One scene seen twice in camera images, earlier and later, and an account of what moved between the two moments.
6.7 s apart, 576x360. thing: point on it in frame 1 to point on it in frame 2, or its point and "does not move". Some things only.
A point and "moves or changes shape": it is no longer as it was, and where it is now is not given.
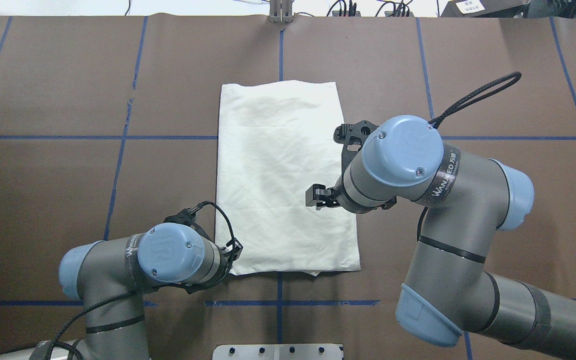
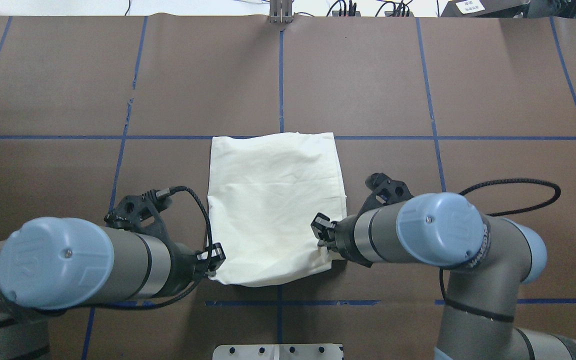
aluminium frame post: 281,11 does not move
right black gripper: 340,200 to 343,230
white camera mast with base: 278,352 does not move
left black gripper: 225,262 to 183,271
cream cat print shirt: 274,140 moves or changes shape
